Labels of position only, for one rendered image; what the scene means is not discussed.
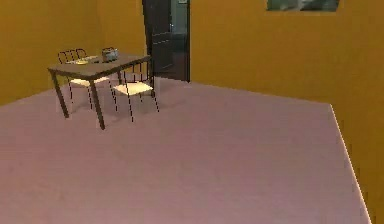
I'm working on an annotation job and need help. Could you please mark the framed wall picture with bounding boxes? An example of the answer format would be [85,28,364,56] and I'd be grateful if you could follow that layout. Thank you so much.
[266,0,341,13]

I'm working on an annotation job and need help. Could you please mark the dark brown dining table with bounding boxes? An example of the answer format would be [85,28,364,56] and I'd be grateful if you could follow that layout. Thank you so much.
[47,54,156,131]

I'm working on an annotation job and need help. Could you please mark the dark room door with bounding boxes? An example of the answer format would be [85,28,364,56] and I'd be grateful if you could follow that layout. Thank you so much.
[141,0,174,73]

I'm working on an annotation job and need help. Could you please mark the grey metal toaster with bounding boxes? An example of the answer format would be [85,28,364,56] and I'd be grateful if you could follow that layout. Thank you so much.
[101,47,120,63]

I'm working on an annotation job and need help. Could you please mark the black chair with cream seat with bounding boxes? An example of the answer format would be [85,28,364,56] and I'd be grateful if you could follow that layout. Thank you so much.
[112,59,160,123]
[57,48,118,112]

